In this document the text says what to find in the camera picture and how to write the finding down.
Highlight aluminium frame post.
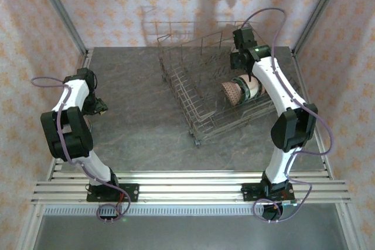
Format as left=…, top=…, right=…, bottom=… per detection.
left=31, top=0, right=90, bottom=56
left=292, top=0, right=351, bottom=56

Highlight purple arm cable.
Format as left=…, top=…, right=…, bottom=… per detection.
left=241, top=7, right=336, bottom=224
left=30, top=76, right=135, bottom=224

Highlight green leaf patterned bowl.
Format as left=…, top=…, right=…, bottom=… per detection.
left=233, top=74, right=263, bottom=102

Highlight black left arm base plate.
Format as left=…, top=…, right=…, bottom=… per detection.
left=86, top=183, right=140, bottom=203

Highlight grey slotted cable duct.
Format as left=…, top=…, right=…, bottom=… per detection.
left=42, top=205, right=264, bottom=216

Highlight grey metal panel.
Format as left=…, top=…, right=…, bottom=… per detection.
left=33, top=214, right=349, bottom=250

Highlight aluminium frame beam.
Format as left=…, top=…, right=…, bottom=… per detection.
left=335, top=203, right=367, bottom=250
left=16, top=204, right=45, bottom=250

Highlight metal wire dish rack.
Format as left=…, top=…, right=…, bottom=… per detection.
left=156, top=21, right=302, bottom=147

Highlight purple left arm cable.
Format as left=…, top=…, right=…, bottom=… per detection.
left=30, top=76, right=135, bottom=224

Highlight aluminium mounting rail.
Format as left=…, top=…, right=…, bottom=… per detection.
left=30, top=170, right=352, bottom=206

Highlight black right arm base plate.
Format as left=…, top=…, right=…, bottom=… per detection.
left=241, top=182, right=295, bottom=203

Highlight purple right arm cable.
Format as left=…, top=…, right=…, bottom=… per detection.
left=241, top=7, right=336, bottom=224

